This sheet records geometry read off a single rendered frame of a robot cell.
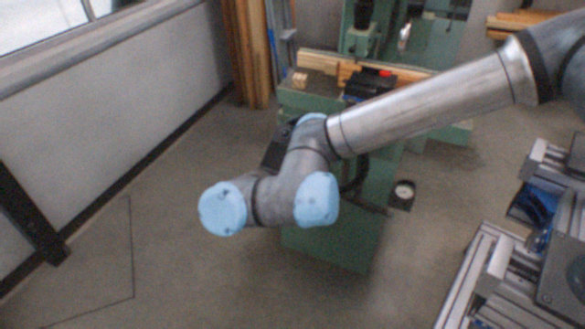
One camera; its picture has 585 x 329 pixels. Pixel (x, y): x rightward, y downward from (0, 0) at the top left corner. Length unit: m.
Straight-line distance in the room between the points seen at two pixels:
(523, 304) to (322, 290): 0.92
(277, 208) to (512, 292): 0.62
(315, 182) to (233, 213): 0.12
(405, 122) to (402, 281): 1.30
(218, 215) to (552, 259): 0.72
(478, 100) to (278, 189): 0.28
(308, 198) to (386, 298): 1.26
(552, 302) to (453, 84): 0.52
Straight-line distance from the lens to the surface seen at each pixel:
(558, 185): 1.32
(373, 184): 1.23
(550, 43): 0.48
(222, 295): 1.64
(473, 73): 0.49
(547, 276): 0.89
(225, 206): 0.47
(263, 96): 2.61
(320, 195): 0.44
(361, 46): 1.10
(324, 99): 1.08
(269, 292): 1.62
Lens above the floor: 1.45
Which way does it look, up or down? 42 degrees down
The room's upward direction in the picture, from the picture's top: straight up
